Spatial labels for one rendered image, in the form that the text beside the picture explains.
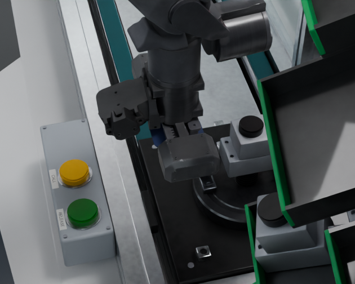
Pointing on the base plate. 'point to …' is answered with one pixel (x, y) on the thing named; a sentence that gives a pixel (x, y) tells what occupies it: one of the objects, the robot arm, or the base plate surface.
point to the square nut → (203, 254)
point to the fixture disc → (231, 198)
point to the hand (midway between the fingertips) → (172, 140)
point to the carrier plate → (194, 224)
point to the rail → (111, 152)
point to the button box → (78, 192)
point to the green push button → (82, 212)
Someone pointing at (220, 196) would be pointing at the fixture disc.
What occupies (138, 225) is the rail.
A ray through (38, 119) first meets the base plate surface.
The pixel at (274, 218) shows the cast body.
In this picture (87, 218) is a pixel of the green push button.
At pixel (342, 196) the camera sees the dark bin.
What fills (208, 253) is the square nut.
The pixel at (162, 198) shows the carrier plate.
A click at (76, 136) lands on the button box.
